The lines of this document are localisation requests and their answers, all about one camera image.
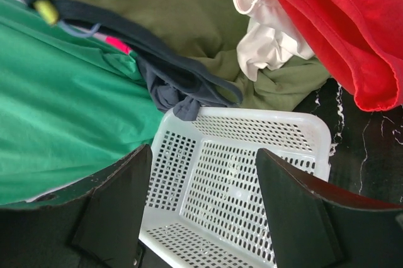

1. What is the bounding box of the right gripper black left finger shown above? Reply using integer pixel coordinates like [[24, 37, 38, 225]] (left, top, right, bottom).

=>
[[1, 145, 152, 267]]

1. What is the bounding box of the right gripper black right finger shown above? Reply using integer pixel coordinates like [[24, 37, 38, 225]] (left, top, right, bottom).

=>
[[256, 148, 402, 268]]

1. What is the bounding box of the light blue wire hanger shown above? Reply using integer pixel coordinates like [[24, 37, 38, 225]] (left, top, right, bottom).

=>
[[57, 20, 101, 38]]

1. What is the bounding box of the navy blue tank top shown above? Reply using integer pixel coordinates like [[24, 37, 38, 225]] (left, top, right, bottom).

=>
[[24, 0, 243, 121]]

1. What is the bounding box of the white tank top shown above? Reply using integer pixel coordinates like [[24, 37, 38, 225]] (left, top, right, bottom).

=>
[[233, 0, 314, 82]]

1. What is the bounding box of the red tank top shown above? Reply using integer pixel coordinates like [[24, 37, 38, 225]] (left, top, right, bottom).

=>
[[278, 0, 402, 111]]

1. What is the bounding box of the lime green hanger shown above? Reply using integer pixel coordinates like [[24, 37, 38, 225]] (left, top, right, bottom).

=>
[[33, 0, 59, 25]]

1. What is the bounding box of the olive green tank top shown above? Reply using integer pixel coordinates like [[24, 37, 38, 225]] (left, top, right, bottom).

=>
[[55, 0, 329, 111]]

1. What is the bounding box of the white plastic mesh basket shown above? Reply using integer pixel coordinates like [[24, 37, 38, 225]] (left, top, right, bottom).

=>
[[139, 108, 331, 267]]

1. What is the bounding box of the folded clothes stack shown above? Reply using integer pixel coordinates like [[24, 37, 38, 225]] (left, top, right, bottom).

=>
[[105, 36, 132, 55]]

